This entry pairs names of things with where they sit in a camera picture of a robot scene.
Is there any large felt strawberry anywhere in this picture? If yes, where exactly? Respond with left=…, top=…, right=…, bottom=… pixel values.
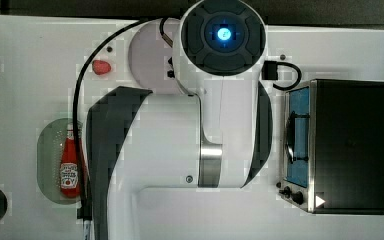
left=92, top=60, right=112, bottom=75

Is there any short black looped cable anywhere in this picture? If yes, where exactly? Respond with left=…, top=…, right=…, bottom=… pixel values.
left=261, top=60, right=303, bottom=91

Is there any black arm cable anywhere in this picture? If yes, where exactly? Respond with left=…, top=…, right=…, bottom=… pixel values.
left=72, top=18, right=154, bottom=219

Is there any black toaster oven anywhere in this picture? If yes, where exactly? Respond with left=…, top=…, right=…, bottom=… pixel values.
left=276, top=79, right=384, bottom=215

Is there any red felt ketchup bottle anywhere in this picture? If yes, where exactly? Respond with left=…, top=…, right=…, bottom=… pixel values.
left=60, top=123, right=80, bottom=198

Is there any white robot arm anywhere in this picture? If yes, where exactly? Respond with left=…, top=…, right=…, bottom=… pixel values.
left=83, top=0, right=273, bottom=240

